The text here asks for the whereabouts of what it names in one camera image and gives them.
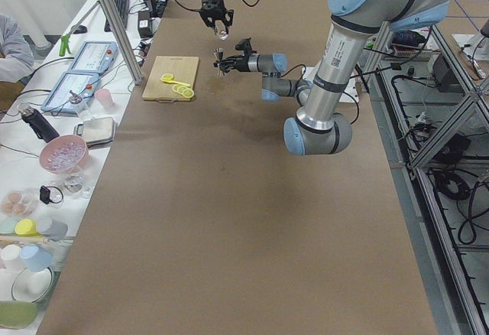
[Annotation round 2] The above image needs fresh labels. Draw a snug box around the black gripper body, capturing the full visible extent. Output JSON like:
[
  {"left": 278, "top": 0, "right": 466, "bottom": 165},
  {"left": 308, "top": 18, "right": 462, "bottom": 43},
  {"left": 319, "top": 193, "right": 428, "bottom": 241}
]
[
  {"left": 200, "top": 0, "right": 225, "bottom": 25},
  {"left": 225, "top": 55, "right": 251, "bottom": 73}
]

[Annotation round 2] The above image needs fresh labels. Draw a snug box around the clear glass measuring cup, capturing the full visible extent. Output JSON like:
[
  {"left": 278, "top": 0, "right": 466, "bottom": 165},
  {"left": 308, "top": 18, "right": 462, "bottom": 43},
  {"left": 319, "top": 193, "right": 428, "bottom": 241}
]
[{"left": 213, "top": 21, "right": 229, "bottom": 41}]

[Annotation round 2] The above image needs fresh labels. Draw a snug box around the pink plastic cup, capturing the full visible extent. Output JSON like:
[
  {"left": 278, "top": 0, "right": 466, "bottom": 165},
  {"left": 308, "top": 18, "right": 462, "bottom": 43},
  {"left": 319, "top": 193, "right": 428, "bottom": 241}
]
[{"left": 95, "top": 88, "right": 115, "bottom": 110}]

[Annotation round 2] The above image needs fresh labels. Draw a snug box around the grey cup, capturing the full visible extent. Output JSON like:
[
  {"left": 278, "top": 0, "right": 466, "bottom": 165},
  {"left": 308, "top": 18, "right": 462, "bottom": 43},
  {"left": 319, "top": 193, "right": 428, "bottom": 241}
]
[{"left": 36, "top": 216, "right": 68, "bottom": 240}]

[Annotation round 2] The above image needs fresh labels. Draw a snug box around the yellow cup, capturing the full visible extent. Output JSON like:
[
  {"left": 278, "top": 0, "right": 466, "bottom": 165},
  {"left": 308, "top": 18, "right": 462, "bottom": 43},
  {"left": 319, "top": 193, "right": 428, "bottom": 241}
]
[{"left": 15, "top": 219, "right": 40, "bottom": 236}]

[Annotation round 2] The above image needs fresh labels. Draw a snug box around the mint green cup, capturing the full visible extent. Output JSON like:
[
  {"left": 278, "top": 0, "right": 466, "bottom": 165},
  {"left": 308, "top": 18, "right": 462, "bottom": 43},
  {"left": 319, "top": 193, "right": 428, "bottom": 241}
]
[{"left": 0, "top": 218, "right": 18, "bottom": 236}]

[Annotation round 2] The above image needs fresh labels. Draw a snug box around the light blue cup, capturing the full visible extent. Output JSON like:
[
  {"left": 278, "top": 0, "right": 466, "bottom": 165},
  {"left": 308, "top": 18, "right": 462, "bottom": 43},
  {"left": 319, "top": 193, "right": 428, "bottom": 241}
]
[{"left": 20, "top": 245, "right": 53, "bottom": 272}]

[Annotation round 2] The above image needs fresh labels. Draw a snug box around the white cup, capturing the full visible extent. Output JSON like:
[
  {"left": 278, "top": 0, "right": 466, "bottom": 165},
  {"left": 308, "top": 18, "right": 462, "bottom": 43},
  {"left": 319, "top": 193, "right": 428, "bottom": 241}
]
[{"left": 1, "top": 244, "right": 25, "bottom": 271}]

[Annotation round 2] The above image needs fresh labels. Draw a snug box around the wooden cutting board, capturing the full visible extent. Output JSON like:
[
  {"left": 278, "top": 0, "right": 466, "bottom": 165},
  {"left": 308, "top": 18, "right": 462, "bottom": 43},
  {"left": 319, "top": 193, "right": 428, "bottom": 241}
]
[{"left": 141, "top": 56, "right": 199, "bottom": 102}]

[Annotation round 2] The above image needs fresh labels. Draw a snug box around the lemon slice outer end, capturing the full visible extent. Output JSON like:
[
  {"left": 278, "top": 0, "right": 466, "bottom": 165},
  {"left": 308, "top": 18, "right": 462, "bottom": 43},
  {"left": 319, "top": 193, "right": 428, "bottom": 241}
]
[{"left": 182, "top": 89, "right": 195, "bottom": 99}]

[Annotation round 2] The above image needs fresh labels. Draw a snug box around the lemon slice on knife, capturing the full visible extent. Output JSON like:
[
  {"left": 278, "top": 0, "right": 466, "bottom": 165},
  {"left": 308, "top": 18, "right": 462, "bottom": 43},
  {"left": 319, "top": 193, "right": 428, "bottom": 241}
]
[{"left": 160, "top": 73, "right": 174, "bottom": 83}]

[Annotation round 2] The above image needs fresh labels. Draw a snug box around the black keyboard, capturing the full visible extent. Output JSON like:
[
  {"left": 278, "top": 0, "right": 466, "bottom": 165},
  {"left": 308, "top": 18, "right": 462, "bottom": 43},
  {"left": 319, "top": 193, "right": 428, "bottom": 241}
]
[{"left": 102, "top": 0, "right": 129, "bottom": 32}]

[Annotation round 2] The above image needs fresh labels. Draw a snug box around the upper teach pendant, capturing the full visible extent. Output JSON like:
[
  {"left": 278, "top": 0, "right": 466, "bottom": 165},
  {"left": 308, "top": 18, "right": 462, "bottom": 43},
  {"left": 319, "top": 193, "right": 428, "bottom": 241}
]
[{"left": 69, "top": 41, "right": 118, "bottom": 75}]

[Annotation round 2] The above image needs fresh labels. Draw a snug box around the teach pendant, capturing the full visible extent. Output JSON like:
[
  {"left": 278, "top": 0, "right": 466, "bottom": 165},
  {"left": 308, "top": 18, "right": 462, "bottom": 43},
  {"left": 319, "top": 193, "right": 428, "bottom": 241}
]
[
  {"left": 69, "top": 41, "right": 118, "bottom": 75},
  {"left": 40, "top": 72, "right": 100, "bottom": 114}
]

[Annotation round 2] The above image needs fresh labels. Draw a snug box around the black computer mouse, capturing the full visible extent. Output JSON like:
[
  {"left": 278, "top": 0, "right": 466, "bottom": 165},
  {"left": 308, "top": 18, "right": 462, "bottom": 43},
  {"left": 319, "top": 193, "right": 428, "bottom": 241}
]
[{"left": 73, "top": 25, "right": 88, "bottom": 34}]

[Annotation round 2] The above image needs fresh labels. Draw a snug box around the lower teach pendant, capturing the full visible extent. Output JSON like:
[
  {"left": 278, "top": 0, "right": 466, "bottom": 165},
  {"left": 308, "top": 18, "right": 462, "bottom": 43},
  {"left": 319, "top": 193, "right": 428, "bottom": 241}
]
[{"left": 40, "top": 72, "right": 100, "bottom": 114}]

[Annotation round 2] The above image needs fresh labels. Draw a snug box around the steel tray container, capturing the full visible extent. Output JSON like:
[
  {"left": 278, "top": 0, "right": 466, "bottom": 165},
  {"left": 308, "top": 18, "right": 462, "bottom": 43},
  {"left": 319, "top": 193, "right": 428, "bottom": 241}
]
[{"left": 73, "top": 116, "right": 117, "bottom": 148}]

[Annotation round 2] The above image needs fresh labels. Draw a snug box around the green clamp tool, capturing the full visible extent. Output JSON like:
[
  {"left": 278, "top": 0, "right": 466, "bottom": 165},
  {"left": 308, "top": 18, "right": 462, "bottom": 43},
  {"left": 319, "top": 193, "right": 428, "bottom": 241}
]
[{"left": 59, "top": 34, "right": 72, "bottom": 57}]

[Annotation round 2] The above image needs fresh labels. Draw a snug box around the pink bowl with ice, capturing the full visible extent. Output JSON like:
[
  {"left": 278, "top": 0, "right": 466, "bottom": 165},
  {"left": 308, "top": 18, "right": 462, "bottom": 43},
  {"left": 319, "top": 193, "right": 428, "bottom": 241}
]
[{"left": 39, "top": 135, "right": 89, "bottom": 174}]

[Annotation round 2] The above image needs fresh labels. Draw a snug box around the clear wine glass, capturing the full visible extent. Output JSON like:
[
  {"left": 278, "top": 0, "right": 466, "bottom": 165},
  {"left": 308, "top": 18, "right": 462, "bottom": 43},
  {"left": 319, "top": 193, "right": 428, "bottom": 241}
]
[{"left": 60, "top": 165, "right": 86, "bottom": 194}]

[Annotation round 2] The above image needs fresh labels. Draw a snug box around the black bottle steel cap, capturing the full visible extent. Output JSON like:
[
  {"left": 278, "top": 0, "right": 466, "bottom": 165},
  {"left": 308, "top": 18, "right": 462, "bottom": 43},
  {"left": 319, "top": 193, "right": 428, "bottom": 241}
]
[{"left": 18, "top": 103, "right": 60, "bottom": 143}]

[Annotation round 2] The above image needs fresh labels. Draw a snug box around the person in white clothes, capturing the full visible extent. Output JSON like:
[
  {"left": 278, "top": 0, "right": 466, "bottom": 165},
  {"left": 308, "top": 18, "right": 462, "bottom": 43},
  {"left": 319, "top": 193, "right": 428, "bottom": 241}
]
[{"left": 1, "top": 14, "right": 34, "bottom": 83}]

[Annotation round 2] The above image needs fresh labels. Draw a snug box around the egg tray with eggs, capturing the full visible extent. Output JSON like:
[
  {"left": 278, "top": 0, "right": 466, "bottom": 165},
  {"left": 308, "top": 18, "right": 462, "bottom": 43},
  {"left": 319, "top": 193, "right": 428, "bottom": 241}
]
[{"left": 1, "top": 190, "right": 37, "bottom": 218}]

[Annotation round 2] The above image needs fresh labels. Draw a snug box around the white plate dark rim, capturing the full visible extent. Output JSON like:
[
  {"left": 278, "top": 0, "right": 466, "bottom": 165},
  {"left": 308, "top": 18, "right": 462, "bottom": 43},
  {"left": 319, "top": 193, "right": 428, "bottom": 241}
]
[{"left": 11, "top": 268, "right": 53, "bottom": 303}]

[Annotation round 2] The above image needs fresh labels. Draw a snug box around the green plate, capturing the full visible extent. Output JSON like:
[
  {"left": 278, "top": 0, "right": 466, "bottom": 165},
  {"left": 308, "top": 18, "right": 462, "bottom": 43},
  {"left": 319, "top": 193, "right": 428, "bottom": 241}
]
[{"left": 1, "top": 301, "right": 38, "bottom": 329}]

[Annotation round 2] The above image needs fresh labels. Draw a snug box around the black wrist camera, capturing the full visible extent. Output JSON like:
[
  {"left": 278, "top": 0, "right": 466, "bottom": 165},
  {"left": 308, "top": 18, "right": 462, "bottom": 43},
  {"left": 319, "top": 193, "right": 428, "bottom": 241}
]
[{"left": 235, "top": 37, "right": 256, "bottom": 57}]

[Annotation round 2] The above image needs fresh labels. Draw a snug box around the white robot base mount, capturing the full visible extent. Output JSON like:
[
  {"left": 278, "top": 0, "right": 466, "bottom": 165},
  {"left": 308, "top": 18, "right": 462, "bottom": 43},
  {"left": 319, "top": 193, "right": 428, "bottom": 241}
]
[{"left": 302, "top": 67, "right": 359, "bottom": 103}]

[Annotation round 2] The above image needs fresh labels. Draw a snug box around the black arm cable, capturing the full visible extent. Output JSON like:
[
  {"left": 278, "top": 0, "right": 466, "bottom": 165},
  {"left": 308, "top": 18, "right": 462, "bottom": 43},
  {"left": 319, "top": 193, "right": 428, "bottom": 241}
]
[{"left": 284, "top": 63, "right": 362, "bottom": 125}]

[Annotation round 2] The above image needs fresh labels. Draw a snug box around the aluminium frame post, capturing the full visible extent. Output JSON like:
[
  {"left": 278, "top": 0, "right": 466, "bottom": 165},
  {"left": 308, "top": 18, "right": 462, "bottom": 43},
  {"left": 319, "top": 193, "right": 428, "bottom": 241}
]
[{"left": 99, "top": 0, "right": 143, "bottom": 85}]

